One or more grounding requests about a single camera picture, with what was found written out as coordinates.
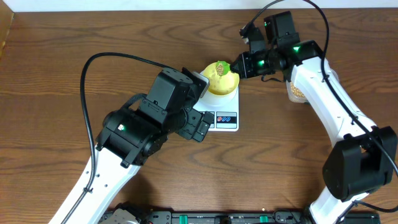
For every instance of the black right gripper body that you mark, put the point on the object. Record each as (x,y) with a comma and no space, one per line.
(259,63)

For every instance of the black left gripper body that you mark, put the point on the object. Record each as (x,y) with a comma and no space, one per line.
(183,122)

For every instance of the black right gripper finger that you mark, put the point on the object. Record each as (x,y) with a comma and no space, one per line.
(240,70)
(239,62)

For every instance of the green plastic measuring scoop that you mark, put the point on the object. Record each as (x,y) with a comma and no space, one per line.
(226,66)

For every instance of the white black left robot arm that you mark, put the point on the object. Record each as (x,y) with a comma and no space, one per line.
(130,135)

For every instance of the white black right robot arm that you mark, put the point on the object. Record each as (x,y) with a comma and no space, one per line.
(362,157)

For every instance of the yellow plastic bowl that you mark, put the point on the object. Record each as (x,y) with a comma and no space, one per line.
(221,85)

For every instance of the white digital kitchen scale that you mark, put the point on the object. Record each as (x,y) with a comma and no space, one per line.
(224,108)

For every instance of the clear container of soybeans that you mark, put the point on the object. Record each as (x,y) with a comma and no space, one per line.
(296,96)

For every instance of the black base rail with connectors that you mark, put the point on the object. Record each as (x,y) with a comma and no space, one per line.
(129,213)

